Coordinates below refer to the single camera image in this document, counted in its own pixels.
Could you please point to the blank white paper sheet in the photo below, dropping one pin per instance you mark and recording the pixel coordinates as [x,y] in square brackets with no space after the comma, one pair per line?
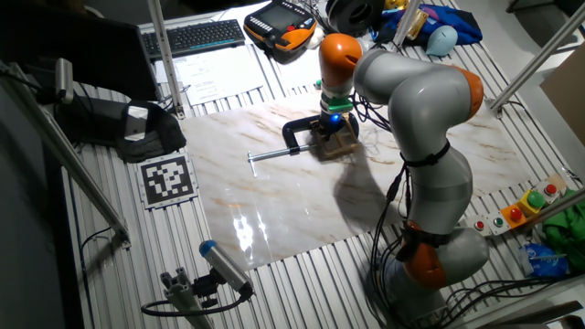
[297,68]

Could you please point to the black fabric bag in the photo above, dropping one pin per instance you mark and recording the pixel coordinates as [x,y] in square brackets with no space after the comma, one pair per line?
[157,137]

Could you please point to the thin aluminium post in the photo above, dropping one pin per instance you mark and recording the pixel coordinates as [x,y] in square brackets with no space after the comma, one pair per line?
[404,23]

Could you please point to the miniature wooden sliding window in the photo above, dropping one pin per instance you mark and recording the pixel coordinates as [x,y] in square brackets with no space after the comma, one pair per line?
[340,147]

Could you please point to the brown cardboard box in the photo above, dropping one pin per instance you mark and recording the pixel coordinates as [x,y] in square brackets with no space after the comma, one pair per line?
[566,91]

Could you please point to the short aluminium profile stub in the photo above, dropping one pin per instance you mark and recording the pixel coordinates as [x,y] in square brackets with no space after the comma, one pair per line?
[183,297]

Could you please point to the blue cloth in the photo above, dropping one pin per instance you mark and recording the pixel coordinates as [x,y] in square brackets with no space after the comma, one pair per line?
[461,23]

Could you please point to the aluminium beam with foot bracket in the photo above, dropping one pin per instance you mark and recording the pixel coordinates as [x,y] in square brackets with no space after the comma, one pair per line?
[548,45]

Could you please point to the black laptop screen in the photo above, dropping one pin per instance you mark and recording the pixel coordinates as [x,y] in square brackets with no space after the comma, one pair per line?
[91,55]

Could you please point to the yellow box with green button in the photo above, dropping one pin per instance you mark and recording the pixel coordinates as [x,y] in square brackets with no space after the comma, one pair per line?
[535,199]

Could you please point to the grey box with red button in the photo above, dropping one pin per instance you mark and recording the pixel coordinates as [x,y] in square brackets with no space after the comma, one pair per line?
[550,188]

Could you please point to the green flange adapter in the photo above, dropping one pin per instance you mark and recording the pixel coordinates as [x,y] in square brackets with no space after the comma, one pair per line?
[338,105]

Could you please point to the orange box with red button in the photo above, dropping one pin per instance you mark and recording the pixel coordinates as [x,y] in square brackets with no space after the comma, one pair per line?
[515,215]

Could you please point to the golden brown small box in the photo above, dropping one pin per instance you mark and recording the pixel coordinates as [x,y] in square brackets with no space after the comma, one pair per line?
[417,24]

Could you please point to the green cloth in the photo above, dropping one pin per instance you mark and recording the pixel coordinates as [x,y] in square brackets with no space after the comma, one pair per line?
[566,233]

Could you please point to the black metal C-clamp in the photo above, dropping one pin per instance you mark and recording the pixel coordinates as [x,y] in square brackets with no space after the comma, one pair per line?
[289,134]

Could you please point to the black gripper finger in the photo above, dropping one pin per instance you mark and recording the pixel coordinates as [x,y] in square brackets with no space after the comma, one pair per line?
[321,133]

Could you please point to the blue plastic bag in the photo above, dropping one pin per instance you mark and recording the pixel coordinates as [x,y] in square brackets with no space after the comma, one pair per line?
[544,262]

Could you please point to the upright aluminium post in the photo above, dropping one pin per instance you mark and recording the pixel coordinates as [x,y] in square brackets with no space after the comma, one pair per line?
[163,50]

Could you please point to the silver webcam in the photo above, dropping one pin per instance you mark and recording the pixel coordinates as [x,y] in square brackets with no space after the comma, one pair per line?
[64,80]

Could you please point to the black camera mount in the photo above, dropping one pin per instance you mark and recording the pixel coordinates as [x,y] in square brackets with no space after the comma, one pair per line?
[205,288]

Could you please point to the black filament spool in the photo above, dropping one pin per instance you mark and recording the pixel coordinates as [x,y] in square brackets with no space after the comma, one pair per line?
[352,16]

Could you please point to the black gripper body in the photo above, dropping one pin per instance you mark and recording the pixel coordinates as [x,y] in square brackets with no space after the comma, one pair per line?
[332,122]

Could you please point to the light blue egg-shaped object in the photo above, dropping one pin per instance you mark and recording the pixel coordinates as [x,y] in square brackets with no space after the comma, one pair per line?
[442,40]

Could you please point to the yellow toy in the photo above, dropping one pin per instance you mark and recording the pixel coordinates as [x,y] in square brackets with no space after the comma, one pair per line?
[396,3]

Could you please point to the white marble pattern board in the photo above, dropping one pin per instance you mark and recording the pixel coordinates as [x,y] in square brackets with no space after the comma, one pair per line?
[283,205]

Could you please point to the printed paper sheet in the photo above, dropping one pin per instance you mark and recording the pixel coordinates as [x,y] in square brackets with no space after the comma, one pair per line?
[219,75]

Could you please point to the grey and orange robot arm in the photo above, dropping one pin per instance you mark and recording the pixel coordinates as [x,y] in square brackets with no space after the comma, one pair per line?
[425,100]

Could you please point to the orange black teach pendant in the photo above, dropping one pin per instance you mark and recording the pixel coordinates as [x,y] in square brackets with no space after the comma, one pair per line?
[279,27]

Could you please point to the small white box red button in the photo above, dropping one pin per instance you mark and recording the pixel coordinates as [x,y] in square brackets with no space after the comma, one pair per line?
[479,225]

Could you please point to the black computer keyboard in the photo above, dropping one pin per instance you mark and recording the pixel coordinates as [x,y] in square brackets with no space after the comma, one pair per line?
[192,36]

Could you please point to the small white box green button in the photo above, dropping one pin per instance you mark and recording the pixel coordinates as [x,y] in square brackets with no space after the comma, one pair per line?
[498,222]

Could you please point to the silver camera with blue cap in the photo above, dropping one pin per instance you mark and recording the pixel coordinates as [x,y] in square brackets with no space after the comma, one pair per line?
[224,265]

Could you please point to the short slanted aluminium beam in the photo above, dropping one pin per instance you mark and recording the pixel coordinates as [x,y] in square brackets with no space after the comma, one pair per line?
[557,208]

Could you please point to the small white round object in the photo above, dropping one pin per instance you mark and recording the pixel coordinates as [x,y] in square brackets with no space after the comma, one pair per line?
[314,39]

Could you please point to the small grey white device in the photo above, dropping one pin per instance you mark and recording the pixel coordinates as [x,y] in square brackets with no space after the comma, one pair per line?
[136,122]

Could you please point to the long slanted aluminium beam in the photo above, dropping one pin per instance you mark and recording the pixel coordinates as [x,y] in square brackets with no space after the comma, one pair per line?
[68,155]

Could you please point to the black white fiducial marker board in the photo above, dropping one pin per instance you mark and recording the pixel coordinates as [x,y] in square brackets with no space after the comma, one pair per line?
[166,180]

